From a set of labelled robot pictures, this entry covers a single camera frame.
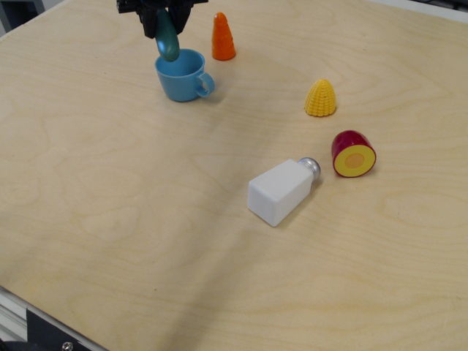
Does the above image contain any white salt shaker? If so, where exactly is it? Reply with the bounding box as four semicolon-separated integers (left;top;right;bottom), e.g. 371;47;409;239
247;157;321;227

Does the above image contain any red yellow toy fruit half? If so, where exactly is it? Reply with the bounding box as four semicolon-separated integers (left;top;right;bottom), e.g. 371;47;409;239
331;130;377;178

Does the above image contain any black corner bracket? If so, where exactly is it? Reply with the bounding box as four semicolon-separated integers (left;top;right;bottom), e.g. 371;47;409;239
26;308;106;351

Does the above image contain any aluminium table frame rail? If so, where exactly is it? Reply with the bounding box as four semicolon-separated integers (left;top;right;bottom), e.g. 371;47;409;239
0;284;110;351

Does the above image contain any green toy cucumber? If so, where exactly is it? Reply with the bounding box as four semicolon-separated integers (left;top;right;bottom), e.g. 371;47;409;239
155;9;180;61

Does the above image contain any yellow toy corn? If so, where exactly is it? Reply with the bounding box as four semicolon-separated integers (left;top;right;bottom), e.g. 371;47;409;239
304;79;336;117

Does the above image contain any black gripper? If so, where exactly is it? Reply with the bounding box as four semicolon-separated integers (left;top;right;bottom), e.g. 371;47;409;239
116;0;208;39

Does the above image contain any blue plastic cup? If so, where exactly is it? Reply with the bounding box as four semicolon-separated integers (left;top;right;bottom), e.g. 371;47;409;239
155;49;216;102

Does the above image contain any orange toy carrot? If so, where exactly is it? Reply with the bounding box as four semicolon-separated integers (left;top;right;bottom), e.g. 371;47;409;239
211;12;236;61

